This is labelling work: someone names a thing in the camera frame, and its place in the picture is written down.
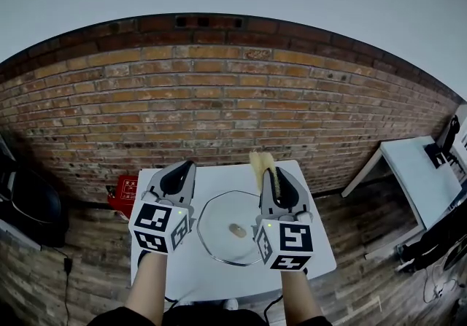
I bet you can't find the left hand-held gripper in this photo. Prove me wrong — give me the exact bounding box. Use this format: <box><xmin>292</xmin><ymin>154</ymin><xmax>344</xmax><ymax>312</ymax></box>
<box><xmin>128</xmin><ymin>160</ymin><xmax>197</xmax><ymax>255</ymax></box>

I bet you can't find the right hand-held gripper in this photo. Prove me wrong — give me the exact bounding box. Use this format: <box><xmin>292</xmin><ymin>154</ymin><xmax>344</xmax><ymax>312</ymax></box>
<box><xmin>251</xmin><ymin>167</ymin><xmax>314</xmax><ymax>271</ymax></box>

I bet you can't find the yellow sponge cloth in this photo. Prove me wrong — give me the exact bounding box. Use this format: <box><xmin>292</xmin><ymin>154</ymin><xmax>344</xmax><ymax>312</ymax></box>
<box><xmin>248</xmin><ymin>150</ymin><xmax>284</xmax><ymax>201</ymax></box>

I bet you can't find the clear glass plate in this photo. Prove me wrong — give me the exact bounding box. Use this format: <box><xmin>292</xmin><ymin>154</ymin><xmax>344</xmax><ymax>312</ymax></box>
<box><xmin>196</xmin><ymin>190</ymin><xmax>266</xmax><ymax>267</ymax></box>

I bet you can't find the person's right forearm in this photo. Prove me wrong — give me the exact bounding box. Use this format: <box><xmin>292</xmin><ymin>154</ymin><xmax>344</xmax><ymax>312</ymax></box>
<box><xmin>279</xmin><ymin>268</ymin><xmax>324</xmax><ymax>318</ymax></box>

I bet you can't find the person's left forearm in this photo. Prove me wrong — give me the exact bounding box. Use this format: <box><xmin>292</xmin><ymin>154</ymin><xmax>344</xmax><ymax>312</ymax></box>
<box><xmin>124</xmin><ymin>252</ymin><xmax>169</xmax><ymax>318</ymax></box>

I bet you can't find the white side table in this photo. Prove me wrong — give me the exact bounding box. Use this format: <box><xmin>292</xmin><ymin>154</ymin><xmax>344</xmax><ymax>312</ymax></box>
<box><xmin>341</xmin><ymin>136</ymin><xmax>463</xmax><ymax>260</ymax></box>

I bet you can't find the person's black shirt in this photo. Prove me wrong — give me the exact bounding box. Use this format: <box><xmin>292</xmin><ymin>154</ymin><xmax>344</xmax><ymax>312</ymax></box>
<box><xmin>87</xmin><ymin>308</ymin><xmax>333</xmax><ymax>326</ymax></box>

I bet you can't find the black and white chair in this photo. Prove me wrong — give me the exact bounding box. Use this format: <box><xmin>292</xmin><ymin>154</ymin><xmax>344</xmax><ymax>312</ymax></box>
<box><xmin>0</xmin><ymin>134</ymin><xmax>70</xmax><ymax>249</ymax></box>

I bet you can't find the black upright device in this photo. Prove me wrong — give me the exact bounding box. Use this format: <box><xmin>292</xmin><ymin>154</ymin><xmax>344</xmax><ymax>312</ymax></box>
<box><xmin>439</xmin><ymin>115</ymin><xmax>461</xmax><ymax>152</ymax></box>

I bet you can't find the black round fan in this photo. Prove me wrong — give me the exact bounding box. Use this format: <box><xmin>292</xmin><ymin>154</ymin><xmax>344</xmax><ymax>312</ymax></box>
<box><xmin>443</xmin><ymin>240</ymin><xmax>467</xmax><ymax>271</ymax></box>

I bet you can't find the black floor cable with adapter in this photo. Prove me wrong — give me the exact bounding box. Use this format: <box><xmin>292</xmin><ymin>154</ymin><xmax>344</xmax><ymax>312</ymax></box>
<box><xmin>39</xmin><ymin>244</ymin><xmax>74</xmax><ymax>326</ymax></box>

